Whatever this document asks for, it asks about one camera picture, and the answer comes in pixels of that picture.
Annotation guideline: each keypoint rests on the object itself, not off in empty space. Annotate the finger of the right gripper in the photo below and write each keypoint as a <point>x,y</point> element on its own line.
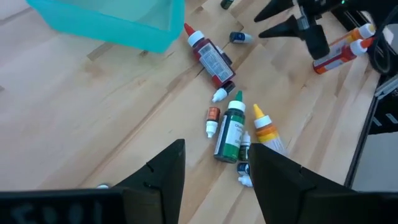
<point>286,29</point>
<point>280,7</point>

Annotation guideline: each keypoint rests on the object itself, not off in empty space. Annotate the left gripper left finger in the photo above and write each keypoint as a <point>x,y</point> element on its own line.
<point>161,186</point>

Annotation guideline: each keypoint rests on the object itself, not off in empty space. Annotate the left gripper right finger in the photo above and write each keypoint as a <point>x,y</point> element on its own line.
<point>280,186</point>

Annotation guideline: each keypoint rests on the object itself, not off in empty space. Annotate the large red bottle orange tip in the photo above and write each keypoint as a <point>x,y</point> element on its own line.
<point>339,57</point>

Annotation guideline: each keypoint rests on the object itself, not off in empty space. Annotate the small navy dropper bottle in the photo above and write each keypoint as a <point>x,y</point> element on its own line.
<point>237,37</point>

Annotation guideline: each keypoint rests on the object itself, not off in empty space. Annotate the large orange bottle yellow tip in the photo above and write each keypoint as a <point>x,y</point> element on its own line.
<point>366,30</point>

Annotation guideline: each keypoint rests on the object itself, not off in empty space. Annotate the yellow-capped small bottle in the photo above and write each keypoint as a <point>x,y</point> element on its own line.
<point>265,130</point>

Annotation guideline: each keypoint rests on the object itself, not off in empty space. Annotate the small dark dropper bottle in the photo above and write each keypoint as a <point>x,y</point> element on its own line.
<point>102,186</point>

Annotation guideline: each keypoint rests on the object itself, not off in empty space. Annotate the large green food colouring bottle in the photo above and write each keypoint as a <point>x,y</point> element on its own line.
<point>230,140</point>

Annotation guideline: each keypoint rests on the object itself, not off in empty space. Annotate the teal plastic bin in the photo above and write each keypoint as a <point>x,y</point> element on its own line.
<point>109,28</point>

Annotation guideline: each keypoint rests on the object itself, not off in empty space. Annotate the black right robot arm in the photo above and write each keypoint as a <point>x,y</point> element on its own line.
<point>373,6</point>

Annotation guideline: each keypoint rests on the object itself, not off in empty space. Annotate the small black dropper bottle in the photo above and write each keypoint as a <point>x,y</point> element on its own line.
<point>243,168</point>

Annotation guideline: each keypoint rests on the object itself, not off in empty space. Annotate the small dark green labelled bottle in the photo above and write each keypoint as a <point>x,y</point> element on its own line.
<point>244,152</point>

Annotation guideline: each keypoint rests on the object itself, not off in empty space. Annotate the small maroon dropper bottle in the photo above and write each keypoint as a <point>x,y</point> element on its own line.
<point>228,87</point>

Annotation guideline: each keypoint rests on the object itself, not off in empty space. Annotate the small orange dropper bottle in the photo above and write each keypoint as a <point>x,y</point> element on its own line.
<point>213,114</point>

